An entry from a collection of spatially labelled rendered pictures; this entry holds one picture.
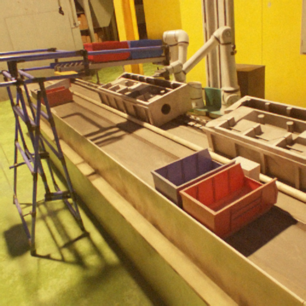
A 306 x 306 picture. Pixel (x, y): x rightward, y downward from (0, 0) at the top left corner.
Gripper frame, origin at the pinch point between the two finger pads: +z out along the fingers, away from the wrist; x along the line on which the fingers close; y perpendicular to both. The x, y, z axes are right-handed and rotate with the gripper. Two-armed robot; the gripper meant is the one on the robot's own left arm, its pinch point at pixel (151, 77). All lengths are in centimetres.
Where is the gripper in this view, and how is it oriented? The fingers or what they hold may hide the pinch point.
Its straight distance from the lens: 270.4
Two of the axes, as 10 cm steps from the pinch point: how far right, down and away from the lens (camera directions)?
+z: -8.0, 4.7, -3.7
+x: 5.4, 2.9, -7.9
